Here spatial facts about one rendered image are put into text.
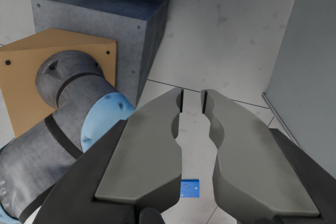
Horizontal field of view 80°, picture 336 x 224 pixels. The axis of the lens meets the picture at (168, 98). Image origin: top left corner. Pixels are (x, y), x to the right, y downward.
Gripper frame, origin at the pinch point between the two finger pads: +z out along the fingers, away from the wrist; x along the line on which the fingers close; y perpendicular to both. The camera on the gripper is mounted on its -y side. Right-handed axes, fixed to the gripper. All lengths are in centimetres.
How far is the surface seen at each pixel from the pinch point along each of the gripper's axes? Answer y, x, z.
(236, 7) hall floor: 11, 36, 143
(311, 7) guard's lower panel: 7, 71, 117
